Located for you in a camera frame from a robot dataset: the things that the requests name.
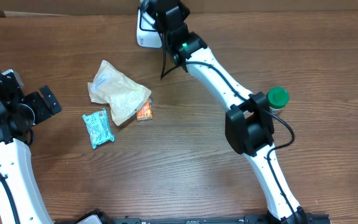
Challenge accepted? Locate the teal wipes packet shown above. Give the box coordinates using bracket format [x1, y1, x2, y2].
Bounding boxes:
[82, 108, 115, 149]

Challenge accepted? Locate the beige snack bag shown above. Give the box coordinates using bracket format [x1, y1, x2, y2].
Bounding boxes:
[88, 60, 152, 126]

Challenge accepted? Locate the orange small packet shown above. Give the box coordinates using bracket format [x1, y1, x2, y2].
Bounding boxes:
[136, 98, 154, 121]

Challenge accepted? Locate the green lid jar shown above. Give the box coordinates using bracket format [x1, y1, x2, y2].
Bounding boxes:
[267, 86, 290, 114]

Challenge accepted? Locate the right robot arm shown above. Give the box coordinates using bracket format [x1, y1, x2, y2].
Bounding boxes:
[139, 1, 308, 223]

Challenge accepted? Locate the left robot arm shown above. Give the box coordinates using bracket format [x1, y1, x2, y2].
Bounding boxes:
[0, 70, 62, 223]

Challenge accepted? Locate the white barcode scanner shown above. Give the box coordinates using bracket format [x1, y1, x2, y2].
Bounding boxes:
[136, 8, 162, 49]

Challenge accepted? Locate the cardboard backboard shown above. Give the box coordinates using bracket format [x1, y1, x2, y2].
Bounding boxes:
[0, 0, 358, 17]

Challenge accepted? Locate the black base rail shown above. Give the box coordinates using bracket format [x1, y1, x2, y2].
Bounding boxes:
[54, 208, 332, 224]

